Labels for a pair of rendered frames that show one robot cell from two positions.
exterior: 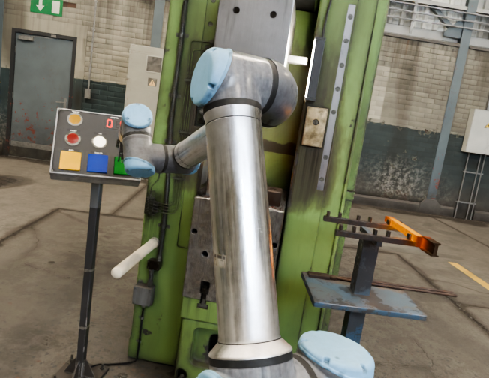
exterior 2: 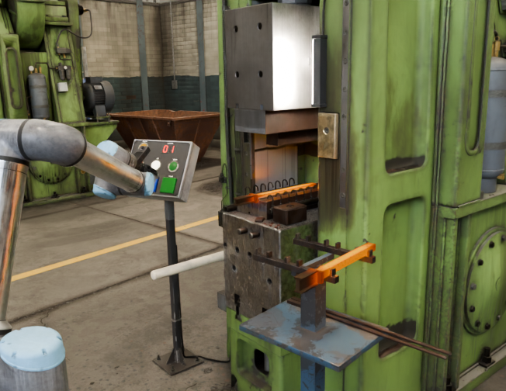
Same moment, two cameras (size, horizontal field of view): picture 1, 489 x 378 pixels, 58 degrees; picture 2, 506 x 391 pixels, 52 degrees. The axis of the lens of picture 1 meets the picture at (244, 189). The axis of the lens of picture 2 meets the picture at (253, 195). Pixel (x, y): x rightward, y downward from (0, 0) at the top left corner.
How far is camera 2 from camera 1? 1.54 m
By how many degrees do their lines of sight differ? 44
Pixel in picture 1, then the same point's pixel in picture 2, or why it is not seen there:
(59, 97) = not seen: hidden behind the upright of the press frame
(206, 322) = (244, 335)
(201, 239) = (230, 254)
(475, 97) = not seen: outside the picture
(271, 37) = (261, 49)
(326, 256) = (358, 285)
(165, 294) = not seen: hidden behind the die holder
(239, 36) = (240, 53)
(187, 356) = (236, 365)
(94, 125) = (155, 151)
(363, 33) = (362, 19)
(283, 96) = (29, 147)
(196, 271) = (230, 283)
